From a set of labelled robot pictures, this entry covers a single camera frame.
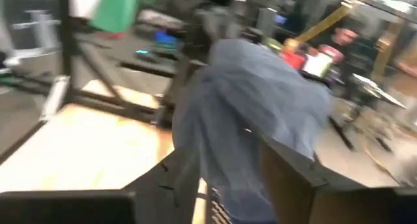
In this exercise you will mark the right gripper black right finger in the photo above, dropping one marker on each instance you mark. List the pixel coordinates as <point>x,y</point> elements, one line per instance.
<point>286,191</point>

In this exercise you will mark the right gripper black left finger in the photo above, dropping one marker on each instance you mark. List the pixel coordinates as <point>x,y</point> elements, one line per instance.
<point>169,191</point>

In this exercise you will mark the slate blue baseball cap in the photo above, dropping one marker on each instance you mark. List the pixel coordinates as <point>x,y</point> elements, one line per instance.
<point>244,103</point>

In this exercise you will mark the white container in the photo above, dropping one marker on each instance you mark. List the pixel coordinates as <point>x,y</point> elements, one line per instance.
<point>317,65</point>

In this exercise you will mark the red box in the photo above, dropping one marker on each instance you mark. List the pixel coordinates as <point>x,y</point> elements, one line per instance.
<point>293,59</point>

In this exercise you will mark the black mouse with green light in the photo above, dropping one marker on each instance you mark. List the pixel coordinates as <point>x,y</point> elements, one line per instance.
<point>141,51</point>

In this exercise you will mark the grey desk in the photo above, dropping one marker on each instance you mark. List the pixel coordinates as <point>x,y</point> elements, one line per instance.
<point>130,45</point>

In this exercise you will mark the backlit keyboard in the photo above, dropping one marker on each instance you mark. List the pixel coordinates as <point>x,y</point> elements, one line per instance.
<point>164,38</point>

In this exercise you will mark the person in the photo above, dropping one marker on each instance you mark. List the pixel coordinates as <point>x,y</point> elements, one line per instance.
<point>345,38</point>

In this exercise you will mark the yellow beam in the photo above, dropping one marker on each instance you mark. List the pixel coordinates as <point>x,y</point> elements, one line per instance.
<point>322,22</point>

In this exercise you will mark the green cloth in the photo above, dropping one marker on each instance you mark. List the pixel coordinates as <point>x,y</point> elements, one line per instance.
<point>117,9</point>

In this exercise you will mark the grey metal stand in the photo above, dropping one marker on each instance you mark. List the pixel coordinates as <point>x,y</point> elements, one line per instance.
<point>42,28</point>

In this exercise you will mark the silver frame bracket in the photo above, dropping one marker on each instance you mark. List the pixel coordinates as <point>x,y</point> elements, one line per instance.
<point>55,97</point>

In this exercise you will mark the black aluminium table frame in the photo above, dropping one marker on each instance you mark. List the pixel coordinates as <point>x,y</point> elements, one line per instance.
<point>65,38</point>

